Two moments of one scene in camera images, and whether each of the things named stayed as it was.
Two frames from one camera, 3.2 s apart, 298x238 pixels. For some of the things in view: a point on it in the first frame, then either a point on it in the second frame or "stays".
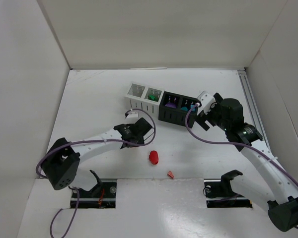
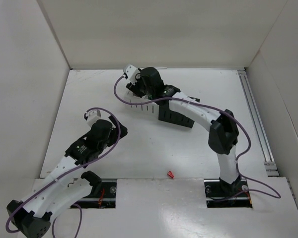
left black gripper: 141,129 to 119,128
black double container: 173,107 stays
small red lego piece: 170,174 stays
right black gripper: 206,116 to 133,89
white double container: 138,96 stays
